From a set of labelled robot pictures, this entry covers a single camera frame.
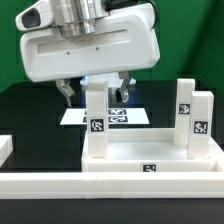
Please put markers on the fiducial marker sheet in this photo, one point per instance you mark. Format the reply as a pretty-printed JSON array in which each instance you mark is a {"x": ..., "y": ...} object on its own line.
[{"x": 114, "y": 116}]

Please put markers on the white desk top tray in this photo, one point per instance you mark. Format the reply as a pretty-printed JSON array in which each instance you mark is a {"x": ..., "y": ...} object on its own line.
[{"x": 150, "y": 150}]

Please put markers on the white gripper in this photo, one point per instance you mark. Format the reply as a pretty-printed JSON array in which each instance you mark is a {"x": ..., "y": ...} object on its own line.
[{"x": 72, "y": 38}]

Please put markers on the white front fence rail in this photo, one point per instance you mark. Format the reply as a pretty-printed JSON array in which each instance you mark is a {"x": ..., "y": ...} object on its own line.
[{"x": 123, "y": 185}]

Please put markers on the white left fence piece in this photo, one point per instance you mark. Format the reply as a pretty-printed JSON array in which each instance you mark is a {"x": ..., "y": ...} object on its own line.
[{"x": 6, "y": 147}]

